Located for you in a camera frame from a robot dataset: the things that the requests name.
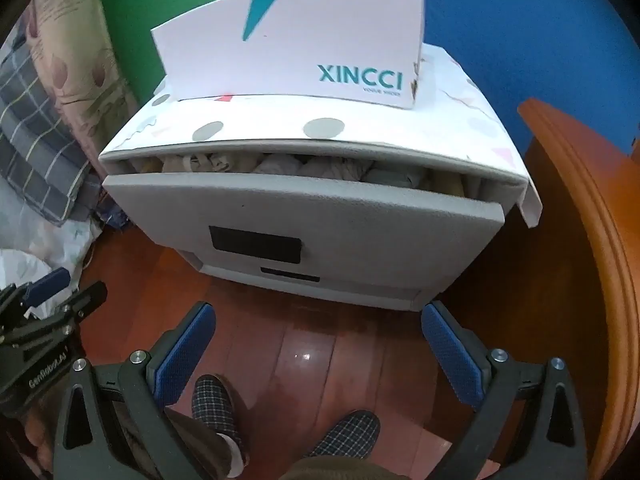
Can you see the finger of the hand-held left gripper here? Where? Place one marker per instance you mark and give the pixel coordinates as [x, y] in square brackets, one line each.
[50, 281]
[85, 301]

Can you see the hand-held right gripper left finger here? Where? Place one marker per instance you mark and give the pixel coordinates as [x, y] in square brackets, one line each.
[185, 355]

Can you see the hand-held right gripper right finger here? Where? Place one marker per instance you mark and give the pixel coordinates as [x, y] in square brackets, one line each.
[452, 355]

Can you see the wooden drawer grey front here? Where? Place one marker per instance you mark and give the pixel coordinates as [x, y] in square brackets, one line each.
[375, 230]

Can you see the white cardboard box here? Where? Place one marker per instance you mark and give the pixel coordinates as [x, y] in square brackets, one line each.
[300, 45]

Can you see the white plastic bag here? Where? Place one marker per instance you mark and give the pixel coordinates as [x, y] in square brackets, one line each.
[30, 255]

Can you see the plaid slipper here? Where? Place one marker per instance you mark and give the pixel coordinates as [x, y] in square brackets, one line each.
[215, 405]
[345, 435]

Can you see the person's left leg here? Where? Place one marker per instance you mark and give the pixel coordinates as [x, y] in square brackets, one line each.
[200, 445]

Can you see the grey bedside cabinet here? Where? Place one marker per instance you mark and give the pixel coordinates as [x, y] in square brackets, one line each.
[350, 287]

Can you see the grey plaid cloth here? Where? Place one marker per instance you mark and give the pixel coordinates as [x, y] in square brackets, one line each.
[30, 125]

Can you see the orange wooden chair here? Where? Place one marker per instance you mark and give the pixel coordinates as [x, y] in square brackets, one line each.
[575, 210]

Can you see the pink floral blanket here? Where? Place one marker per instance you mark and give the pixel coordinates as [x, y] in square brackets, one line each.
[75, 60]

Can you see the green foam mat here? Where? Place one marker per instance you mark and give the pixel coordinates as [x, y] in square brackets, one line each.
[140, 20]

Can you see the blue foam mat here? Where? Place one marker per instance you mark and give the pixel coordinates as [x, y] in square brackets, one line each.
[525, 35]

